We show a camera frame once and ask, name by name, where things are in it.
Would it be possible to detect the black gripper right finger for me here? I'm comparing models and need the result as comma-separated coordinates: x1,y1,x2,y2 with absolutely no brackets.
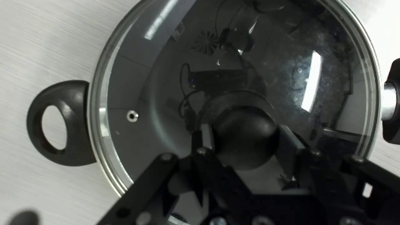
276,124,400,225

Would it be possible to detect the glass lid with black knob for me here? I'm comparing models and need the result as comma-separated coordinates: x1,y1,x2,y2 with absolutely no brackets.
86,0,382,199

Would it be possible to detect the black cooking pot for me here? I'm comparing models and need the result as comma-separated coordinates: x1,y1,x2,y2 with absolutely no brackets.
24,0,400,200

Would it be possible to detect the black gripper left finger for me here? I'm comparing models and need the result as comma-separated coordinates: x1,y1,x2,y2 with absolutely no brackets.
97,124,251,225

